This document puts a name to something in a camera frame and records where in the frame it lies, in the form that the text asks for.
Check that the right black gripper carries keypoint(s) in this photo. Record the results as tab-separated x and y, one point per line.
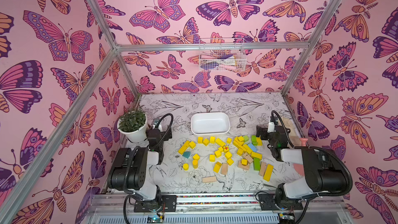
269	134

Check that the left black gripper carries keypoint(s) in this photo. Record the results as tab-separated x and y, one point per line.
164	134

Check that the yellow disc block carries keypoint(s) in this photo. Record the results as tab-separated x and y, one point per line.
185	166

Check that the yellow cylinder block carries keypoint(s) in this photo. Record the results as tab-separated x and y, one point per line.
195	163

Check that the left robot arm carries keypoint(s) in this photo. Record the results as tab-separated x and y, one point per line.
131	165

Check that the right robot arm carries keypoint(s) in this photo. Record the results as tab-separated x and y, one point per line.
325	174

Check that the beige work glove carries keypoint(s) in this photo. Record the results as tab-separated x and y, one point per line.
294	135

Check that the potted green plant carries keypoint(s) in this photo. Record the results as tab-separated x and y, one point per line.
133	125

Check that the blue block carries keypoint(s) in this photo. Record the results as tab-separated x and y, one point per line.
252	147

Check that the green rectangular block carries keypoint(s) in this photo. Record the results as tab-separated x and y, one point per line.
257	164

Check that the yellow long block right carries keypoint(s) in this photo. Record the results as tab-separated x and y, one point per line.
268	172

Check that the pink watering can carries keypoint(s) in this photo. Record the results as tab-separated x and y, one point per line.
298	164

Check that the teal block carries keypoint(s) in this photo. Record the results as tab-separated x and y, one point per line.
186	154

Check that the white plastic bin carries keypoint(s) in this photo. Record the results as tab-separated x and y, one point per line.
216	123

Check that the natural wood block upright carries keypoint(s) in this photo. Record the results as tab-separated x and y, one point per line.
224	169

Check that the long natural wood block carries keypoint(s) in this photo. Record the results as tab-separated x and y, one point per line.
209	179

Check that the yellow block lower middle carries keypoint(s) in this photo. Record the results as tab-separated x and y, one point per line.
217	167

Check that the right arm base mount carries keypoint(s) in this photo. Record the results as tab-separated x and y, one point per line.
275	202

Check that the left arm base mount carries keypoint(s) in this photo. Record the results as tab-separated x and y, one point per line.
166	203

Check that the wire basket on wall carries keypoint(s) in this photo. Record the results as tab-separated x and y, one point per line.
222	57

